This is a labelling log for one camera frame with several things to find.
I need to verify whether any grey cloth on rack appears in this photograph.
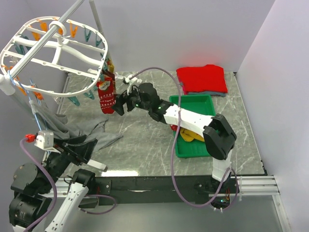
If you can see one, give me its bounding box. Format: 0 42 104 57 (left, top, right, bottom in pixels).
29 100 123 152

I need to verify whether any white round clip hanger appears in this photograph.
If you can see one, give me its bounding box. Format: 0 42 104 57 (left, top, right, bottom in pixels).
0 16 109 98

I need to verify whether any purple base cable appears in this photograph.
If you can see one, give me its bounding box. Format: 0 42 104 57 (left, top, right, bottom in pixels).
78 194 116 215

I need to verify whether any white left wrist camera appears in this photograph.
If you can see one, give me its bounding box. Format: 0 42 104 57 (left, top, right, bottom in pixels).
34 130 54 150

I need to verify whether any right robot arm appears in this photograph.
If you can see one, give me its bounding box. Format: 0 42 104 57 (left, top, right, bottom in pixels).
112 83 237 193

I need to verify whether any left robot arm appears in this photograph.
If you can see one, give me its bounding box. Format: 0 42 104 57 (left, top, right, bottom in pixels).
9 135 98 231

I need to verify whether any yellow bear sock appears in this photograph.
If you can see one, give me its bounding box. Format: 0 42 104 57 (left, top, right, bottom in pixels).
180 128 205 142

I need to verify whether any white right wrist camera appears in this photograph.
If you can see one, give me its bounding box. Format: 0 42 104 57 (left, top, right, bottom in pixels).
123 74 142 94

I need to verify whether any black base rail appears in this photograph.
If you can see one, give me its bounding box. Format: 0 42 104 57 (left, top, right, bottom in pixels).
94 175 232 206

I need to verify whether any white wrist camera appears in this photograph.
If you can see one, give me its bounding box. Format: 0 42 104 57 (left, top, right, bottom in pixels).
123 74 142 94
34 130 54 150

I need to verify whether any red snowflake christmas sock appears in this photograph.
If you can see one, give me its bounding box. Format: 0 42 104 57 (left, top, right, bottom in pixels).
170 125 178 131

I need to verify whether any grey folded cloth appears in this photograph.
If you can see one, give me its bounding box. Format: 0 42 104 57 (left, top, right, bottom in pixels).
180 83 226 97

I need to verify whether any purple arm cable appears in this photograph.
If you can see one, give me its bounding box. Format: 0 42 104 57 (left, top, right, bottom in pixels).
129 67 236 207
19 138 58 232

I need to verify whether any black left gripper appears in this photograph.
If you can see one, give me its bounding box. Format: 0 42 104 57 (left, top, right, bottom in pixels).
38 134 98 192

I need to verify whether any red folded cloth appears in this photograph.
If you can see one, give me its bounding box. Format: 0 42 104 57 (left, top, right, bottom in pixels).
176 64 228 94

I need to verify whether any white drying rack stand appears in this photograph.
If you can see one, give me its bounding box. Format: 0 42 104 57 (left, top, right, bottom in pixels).
0 0 143 173

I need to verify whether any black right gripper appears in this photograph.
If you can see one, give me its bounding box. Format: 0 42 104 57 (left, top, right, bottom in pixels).
111 84 151 116

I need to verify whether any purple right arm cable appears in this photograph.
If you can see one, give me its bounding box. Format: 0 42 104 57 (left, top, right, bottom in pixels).
129 67 236 207

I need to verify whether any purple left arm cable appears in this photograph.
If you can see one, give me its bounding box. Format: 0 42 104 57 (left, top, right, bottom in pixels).
19 138 58 232

